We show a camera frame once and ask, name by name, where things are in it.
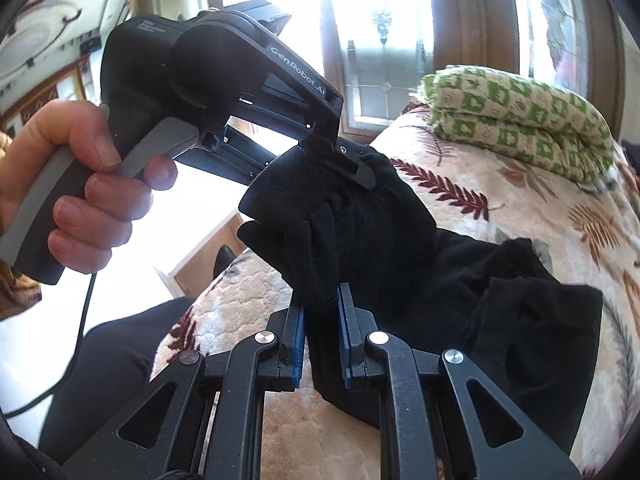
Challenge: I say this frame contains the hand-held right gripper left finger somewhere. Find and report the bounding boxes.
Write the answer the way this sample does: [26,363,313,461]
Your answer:
[65,305,307,480]

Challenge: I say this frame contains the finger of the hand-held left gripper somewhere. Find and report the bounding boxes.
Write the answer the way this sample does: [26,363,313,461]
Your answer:
[175,127,281,187]
[300,136,377,192]

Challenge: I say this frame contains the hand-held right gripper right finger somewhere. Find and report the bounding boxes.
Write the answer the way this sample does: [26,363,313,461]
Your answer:
[337,282,583,480]

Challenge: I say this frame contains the black pants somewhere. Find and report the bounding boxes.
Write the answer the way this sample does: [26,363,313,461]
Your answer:
[236,145,603,461]

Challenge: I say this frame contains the person's left hand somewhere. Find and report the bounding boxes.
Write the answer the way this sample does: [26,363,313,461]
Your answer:
[0,100,178,273]

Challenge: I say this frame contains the leaded glass window pane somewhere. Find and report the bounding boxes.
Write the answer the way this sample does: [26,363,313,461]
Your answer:
[340,7,436,133]

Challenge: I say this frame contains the light wooden cabinet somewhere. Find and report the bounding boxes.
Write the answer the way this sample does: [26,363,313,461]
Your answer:
[155,210,251,306]

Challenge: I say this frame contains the beige leaf print blanket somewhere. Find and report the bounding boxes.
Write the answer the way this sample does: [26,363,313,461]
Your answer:
[155,100,640,480]

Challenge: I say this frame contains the green patterned folded quilt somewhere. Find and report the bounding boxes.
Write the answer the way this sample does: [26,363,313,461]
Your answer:
[422,64,618,183]

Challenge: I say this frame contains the person's leg in black trousers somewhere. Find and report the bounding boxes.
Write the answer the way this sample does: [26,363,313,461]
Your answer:
[39,297,197,463]

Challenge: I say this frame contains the stained glass flower window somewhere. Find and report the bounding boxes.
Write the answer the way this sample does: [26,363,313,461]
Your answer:
[515,0,593,76]

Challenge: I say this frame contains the black cable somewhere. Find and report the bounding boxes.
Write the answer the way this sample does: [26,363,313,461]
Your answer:
[0,269,98,418]

